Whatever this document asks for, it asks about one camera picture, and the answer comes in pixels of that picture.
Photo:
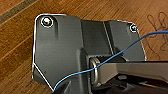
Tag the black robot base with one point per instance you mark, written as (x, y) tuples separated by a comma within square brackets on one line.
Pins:
[(60, 50)]

